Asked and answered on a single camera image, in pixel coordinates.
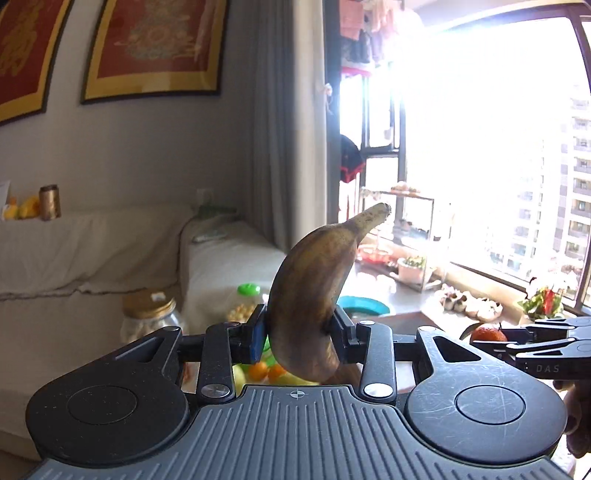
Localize metal shoe rack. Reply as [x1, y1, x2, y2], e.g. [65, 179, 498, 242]
[360, 187, 436, 248]

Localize spotted ripe banana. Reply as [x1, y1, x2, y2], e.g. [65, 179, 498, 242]
[322, 363, 362, 388]

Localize large green pear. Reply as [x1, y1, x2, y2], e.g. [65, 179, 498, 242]
[273, 372, 318, 386]

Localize gold metal tin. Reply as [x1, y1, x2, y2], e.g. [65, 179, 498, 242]
[39, 184, 61, 221]

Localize potted plant white pot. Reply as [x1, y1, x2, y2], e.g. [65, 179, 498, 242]
[518, 287, 563, 321]

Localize yellow green pear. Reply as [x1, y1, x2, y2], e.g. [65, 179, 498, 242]
[232, 365, 247, 396]

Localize teal plastic basin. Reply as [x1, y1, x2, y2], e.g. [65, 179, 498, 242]
[337, 295, 391, 322]

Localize hanging dark red clothes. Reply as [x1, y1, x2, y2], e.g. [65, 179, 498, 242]
[339, 135, 366, 183]

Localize mandarin with green leaf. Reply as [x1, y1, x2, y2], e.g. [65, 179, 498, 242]
[247, 361, 269, 382]

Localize green candy dispenser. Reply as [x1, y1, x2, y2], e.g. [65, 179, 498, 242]
[224, 282, 270, 365]

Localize orange mandarin front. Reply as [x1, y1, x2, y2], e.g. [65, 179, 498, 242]
[471, 324, 508, 343]

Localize red plastic basket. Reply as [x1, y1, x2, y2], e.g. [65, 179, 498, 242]
[356, 244, 393, 265]

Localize orange mandarin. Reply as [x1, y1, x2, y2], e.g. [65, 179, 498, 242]
[471, 324, 508, 343]
[267, 363, 287, 384]

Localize brown banana with sticker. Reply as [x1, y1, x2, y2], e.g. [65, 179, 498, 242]
[266, 203, 392, 383]

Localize red gold framed picture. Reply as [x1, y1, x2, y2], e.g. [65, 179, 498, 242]
[81, 0, 229, 103]

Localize glass jar red label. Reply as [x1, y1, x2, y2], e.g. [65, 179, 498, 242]
[120, 289, 186, 344]

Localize small planter with greens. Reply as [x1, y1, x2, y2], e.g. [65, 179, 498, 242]
[397, 256, 435, 286]

